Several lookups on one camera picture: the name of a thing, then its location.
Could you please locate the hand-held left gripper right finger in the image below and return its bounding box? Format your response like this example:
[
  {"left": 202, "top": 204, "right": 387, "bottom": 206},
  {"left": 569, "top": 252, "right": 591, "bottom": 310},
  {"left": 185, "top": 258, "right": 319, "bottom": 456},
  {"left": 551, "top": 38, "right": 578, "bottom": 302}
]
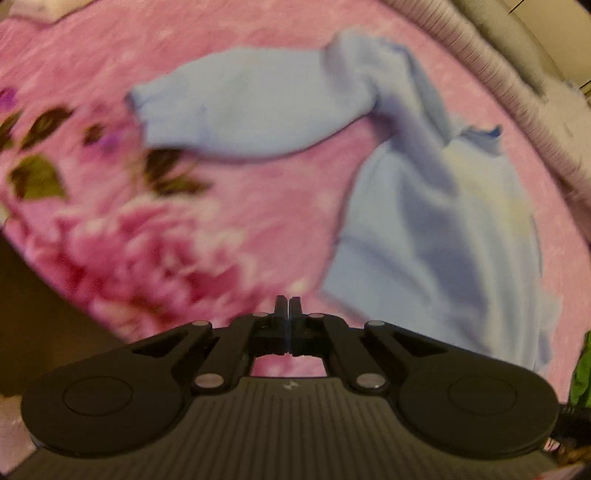
[{"left": 290, "top": 296, "right": 446, "bottom": 393}]

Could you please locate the grey pillow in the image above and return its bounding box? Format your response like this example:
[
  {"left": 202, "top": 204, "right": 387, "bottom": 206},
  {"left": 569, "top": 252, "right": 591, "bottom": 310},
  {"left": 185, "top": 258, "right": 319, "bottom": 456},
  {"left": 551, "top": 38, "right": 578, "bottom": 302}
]
[{"left": 455, "top": 0, "right": 568, "bottom": 97}]

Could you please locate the green cloth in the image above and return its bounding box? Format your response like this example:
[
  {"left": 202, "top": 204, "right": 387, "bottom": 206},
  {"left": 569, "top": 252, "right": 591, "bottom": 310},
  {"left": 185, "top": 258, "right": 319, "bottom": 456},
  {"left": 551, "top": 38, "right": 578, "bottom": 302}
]
[{"left": 570, "top": 332, "right": 591, "bottom": 409}]

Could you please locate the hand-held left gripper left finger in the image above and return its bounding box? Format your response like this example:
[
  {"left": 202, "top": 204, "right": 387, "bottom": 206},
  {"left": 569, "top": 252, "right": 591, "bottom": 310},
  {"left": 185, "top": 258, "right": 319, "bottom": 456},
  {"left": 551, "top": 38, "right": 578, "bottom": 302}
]
[{"left": 131, "top": 295, "right": 289, "bottom": 393}]

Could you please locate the light blue sweater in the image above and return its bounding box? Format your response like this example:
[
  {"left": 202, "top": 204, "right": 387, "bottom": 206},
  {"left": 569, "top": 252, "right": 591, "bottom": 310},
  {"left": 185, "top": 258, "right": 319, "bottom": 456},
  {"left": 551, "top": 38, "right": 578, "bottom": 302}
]
[{"left": 126, "top": 28, "right": 561, "bottom": 374}]

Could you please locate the lilac striped duvet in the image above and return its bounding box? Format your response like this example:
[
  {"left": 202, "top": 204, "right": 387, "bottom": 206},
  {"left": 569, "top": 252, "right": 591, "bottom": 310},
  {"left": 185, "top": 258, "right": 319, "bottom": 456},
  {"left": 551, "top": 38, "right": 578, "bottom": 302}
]
[{"left": 388, "top": 0, "right": 591, "bottom": 208}]

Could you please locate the pink floral blanket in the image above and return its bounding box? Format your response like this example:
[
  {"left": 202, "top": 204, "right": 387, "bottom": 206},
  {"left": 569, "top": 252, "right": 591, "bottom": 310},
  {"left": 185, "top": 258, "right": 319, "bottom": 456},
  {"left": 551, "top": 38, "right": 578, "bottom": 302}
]
[{"left": 0, "top": 0, "right": 591, "bottom": 398}]

